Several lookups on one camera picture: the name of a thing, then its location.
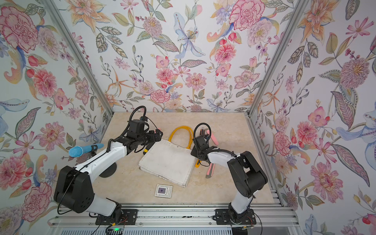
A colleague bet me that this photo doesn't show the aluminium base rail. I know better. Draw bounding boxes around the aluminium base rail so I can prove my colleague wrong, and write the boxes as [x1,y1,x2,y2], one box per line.
[47,203,303,235]

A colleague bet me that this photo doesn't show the black microphone stand base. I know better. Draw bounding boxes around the black microphone stand base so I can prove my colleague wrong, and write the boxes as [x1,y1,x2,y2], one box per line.
[99,163,117,178]

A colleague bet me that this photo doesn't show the pink utility knife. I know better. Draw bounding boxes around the pink utility knife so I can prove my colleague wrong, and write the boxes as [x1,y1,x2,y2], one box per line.
[206,163,215,179]
[206,129,219,146]

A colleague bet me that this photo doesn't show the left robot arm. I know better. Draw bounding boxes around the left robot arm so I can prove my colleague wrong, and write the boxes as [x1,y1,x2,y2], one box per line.
[53,129,163,220]

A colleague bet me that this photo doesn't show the blue foam microphone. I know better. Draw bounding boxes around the blue foam microphone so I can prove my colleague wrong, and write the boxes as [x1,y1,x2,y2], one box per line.
[69,144,104,158]

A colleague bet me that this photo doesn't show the yellow black utility knife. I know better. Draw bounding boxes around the yellow black utility knife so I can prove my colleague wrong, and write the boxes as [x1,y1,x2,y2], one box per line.
[143,143,154,155]

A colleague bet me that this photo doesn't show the small square marker card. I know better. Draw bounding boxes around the small square marker card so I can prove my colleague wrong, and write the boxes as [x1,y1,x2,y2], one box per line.
[155,184,173,198]

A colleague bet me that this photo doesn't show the aluminium corner post right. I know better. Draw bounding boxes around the aluminium corner post right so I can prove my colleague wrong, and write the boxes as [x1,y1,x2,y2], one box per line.
[247,1,308,118]

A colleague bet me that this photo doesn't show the aluminium corner post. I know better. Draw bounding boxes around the aluminium corner post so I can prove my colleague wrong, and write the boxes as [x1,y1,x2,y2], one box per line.
[247,1,308,118]
[41,0,114,117]

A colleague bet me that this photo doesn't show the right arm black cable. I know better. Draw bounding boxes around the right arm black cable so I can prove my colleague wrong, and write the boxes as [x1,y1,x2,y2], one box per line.
[193,122,212,145]

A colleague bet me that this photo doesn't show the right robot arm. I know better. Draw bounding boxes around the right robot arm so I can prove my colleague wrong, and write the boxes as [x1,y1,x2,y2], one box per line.
[191,136,268,215]

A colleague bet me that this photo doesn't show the white canvas pouch yellow handles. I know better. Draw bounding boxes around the white canvas pouch yellow handles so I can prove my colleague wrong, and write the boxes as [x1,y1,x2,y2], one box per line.
[139,126,197,188]

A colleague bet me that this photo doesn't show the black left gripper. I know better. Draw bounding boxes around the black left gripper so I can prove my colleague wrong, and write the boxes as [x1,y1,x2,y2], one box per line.
[136,127,164,146]

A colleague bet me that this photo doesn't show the aluminium corner post left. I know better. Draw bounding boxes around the aluminium corner post left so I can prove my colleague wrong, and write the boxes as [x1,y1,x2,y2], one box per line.
[41,0,114,117]

